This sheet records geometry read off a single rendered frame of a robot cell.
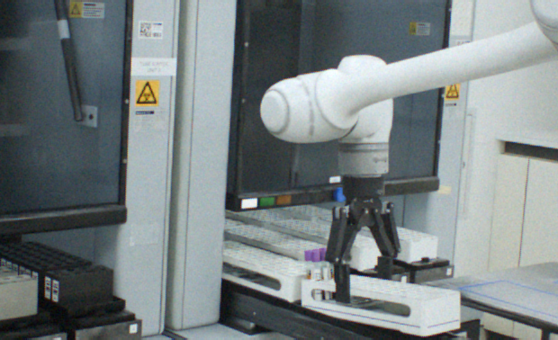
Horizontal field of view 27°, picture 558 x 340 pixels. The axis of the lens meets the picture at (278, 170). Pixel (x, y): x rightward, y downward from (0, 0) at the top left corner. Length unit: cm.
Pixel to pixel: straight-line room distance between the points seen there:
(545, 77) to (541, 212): 63
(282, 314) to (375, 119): 42
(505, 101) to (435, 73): 289
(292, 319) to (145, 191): 36
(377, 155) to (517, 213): 269
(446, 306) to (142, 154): 60
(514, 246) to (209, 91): 273
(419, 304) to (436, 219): 77
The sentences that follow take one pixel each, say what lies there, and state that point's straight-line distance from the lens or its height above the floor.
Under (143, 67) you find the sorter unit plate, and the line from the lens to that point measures 205.
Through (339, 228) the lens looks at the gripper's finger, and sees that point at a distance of 200.
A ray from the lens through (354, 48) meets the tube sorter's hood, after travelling 238.
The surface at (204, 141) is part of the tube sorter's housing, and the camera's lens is 215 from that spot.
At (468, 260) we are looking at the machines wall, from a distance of 468.
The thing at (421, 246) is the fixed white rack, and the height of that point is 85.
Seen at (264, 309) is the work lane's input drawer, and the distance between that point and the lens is 218.
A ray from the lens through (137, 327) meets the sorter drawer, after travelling 202.
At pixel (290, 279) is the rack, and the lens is 214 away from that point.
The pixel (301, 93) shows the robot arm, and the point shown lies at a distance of 186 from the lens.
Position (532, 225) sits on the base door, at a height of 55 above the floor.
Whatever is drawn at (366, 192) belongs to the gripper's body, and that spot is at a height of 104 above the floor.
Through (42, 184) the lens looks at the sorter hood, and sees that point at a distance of 195.
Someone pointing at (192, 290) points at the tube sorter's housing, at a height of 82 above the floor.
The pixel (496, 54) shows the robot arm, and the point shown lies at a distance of 183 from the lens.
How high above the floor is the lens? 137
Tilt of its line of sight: 8 degrees down
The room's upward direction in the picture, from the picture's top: 3 degrees clockwise
